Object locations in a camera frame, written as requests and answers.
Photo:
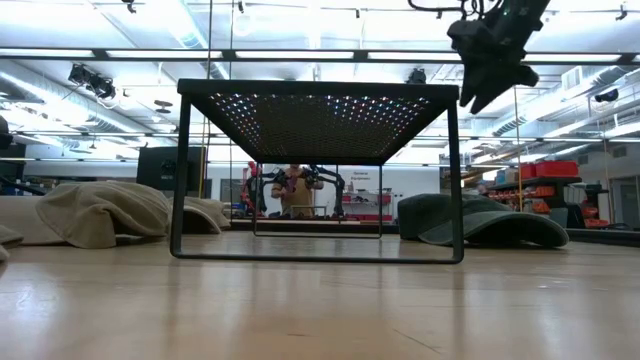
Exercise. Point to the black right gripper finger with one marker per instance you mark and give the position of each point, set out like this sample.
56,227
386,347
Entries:
471,82
505,80

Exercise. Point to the dark green cap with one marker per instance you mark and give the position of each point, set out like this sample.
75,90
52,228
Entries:
425,215
500,227

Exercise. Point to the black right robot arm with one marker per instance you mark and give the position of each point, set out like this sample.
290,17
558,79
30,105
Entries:
530,12

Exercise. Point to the black background robot arm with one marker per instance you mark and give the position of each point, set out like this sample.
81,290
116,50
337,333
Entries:
340,195

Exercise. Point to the black ceiling device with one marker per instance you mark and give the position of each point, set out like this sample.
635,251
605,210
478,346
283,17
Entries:
416,77

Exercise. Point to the red plastic bin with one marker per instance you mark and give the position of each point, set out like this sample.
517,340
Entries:
557,169
527,171

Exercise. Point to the dark storage rack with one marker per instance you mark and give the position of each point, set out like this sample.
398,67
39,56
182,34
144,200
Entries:
535,181

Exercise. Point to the black perforated metal shelf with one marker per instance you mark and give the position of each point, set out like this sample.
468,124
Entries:
320,125

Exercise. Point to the person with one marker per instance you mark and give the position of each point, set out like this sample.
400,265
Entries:
300,197

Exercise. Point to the black monitor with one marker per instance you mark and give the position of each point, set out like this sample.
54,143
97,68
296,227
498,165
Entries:
155,165

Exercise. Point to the black ceiling camera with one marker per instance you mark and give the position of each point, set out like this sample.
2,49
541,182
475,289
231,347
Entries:
606,95

